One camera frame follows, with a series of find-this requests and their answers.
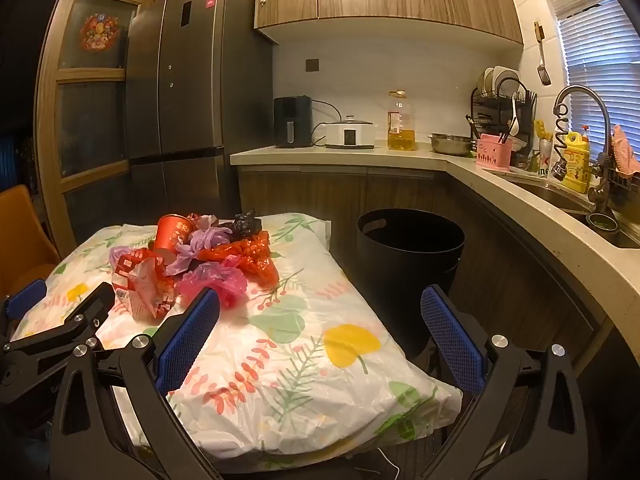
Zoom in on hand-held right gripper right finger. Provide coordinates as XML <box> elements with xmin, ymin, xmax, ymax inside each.
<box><xmin>420</xmin><ymin>284</ymin><xmax>591</xmax><ymax>480</ymax></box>

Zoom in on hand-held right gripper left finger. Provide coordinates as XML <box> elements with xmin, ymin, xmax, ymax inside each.
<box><xmin>50</xmin><ymin>287</ymin><xmax>223</xmax><ymax>480</ymax></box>

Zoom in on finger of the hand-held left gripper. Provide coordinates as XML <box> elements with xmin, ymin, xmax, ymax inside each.
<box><xmin>0</xmin><ymin>282</ymin><xmax>116</xmax><ymax>361</ymax></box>
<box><xmin>0</xmin><ymin>279</ymin><xmax>48</xmax><ymax>332</ymax></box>

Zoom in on red and white snack packet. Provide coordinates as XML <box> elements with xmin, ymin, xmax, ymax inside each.
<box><xmin>111</xmin><ymin>250</ymin><xmax>178</xmax><ymax>321</ymax></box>

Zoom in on purple plastic bag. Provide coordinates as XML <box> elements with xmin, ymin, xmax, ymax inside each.
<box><xmin>109</xmin><ymin>246</ymin><xmax>136</xmax><ymax>273</ymax></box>
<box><xmin>172</xmin><ymin>225</ymin><xmax>233</xmax><ymax>276</ymax></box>

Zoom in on pink plastic bag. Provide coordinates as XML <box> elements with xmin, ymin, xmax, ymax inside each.
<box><xmin>177</xmin><ymin>257</ymin><xmax>248</xmax><ymax>309</ymax></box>

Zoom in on black trash bin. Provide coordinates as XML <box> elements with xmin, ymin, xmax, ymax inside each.
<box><xmin>356</xmin><ymin>208</ymin><xmax>466</xmax><ymax>361</ymax></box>

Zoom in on orange-red plastic bag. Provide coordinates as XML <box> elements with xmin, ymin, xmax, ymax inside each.
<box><xmin>197</xmin><ymin>232</ymin><xmax>281</xmax><ymax>288</ymax></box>

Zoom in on red paper cup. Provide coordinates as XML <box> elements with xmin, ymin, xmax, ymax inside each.
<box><xmin>152</xmin><ymin>214</ymin><xmax>195</xmax><ymax>252</ymax></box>

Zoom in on black plastic bag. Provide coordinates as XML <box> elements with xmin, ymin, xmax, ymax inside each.
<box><xmin>220</xmin><ymin>210</ymin><xmax>263</xmax><ymax>241</ymax></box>

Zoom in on orange chair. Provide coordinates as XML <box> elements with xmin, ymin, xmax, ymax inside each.
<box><xmin>0</xmin><ymin>184</ymin><xmax>57</xmax><ymax>296</ymax></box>

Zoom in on floral tablecloth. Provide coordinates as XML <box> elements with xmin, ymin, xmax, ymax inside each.
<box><xmin>10</xmin><ymin>212</ymin><xmax>463</xmax><ymax>461</ymax></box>

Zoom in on steel sink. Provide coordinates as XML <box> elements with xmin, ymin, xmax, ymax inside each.
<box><xmin>500</xmin><ymin>175</ymin><xmax>640</xmax><ymax>250</ymax></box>

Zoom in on round sink strainer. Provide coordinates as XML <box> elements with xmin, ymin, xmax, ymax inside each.
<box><xmin>586</xmin><ymin>212</ymin><xmax>618</xmax><ymax>233</ymax></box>

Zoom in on pink utensil holder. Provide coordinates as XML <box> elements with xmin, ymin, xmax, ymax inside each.
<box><xmin>475</xmin><ymin>134</ymin><xmax>512</xmax><ymax>169</ymax></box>

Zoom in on steel bowl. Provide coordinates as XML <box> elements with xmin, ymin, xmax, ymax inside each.
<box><xmin>428</xmin><ymin>133</ymin><xmax>476</xmax><ymax>156</ymax></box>

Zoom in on cooking oil bottle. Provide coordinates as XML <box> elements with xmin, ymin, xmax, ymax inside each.
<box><xmin>387</xmin><ymin>91</ymin><xmax>418</xmax><ymax>152</ymax></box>

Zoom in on yellow detergent bottle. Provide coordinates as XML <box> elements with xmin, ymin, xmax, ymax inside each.
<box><xmin>561</xmin><ymin>125</ymin><xmax>592</xmax><ymax>194</ymax></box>

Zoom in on white ladle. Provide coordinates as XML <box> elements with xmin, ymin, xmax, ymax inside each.
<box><xmin>502</xmin><ymin>95</ymin><xmax>521</xmax><ymax>143</ymax></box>

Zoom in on white rice cooker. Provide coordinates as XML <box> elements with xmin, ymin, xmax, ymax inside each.
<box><xmin>325</xmin><ymin>116</ymin><xmax>377</xmax><ymax>150</ymax></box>

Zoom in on wooden glass door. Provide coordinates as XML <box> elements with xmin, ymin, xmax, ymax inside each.
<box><xmin>34</xmin><ymin>0</ymin><xmax>168</xmax><ymax>261</ymax></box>

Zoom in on black dish rack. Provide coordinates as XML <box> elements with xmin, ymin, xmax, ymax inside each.
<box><xmin>470</xmin><ymin>66</ymin><xmax>538</xmax><ymax>161</ymax></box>

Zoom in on black faucet rack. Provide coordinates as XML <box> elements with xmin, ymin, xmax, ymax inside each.
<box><xmin>592</xmin><ymin>160</ymin><xmax>640</xmax><ymax>211</ymax></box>

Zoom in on black air fryer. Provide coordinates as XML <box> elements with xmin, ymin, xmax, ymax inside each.
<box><xmin>273</xmin><ymin>96</ymin><xmax>314</xmax><ymax>149</ymax></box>

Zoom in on grey refrigerator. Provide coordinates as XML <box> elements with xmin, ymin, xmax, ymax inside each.
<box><xmin>125</xmin><ymin>0</ymin><xmax>275</xmax><ymax>211</ymax></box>

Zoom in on pink cloth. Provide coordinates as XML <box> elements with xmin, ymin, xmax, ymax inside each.
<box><xmin>611</xmin><ymin>124</ymin><xmax>640</xmax><ymax>176</ymax></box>

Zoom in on white plate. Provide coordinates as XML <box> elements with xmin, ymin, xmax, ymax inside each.
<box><xmin>492</xmin><ymin>66</ymin><xmax>522</xmax><ymax>98</ymax></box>

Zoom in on round red door decoration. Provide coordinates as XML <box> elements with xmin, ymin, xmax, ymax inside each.
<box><xmin>80</xmin><ymin>12</ymin><xmax>121</xmax><ymax>53</ymax></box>

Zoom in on hanging metal spatula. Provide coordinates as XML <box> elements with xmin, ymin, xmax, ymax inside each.
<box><xmin>533</xmin><ymin>21</ymin><xmax>552</xmax><ymax>86</ymax></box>

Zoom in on steel kitchen faucet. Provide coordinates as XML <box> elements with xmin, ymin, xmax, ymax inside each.
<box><xmin>549</xmin><ymin>85</ymin><xmax>613</xmax><ymax>216</ymax></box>

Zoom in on white window blind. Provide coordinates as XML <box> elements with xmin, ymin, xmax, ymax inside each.
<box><xmin>532</xmin><ymin>0</ymin><xmax>640</xmax><ymax>161</ymax></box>

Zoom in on white thin cable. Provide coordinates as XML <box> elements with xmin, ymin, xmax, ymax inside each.
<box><xmin>377</xmin><ymin>447</ymin><xmax>401</xmax><ymax>480</ymax></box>

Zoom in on black power cable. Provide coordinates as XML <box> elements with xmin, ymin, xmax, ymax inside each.
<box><xmin>311</xmin><ymin>100</ymin><xmax>343</xmax><ymax>147</ymax></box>

